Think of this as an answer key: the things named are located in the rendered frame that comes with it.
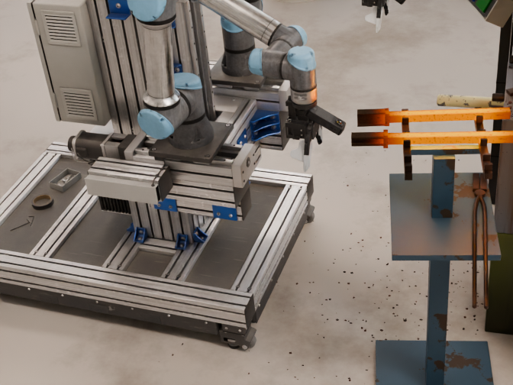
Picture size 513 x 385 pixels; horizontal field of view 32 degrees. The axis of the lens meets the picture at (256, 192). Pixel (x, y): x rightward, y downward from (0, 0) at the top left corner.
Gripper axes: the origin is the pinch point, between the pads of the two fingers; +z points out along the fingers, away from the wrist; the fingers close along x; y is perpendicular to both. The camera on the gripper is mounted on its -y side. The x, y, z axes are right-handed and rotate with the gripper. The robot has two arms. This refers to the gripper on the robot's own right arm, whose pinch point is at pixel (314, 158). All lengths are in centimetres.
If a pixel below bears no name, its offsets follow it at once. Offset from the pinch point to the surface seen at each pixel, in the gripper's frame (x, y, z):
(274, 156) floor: -128, 63, 93
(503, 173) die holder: -35, -51, 22
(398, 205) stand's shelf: -5.3, -23.7, 17.1
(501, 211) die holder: -35, -52, 37
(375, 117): -11.2, -15.8, -9.5
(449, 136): -4.3, -38.2, -10.1
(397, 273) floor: -59, -12, 93
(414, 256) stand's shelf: 16.5, -33.2, 17.4
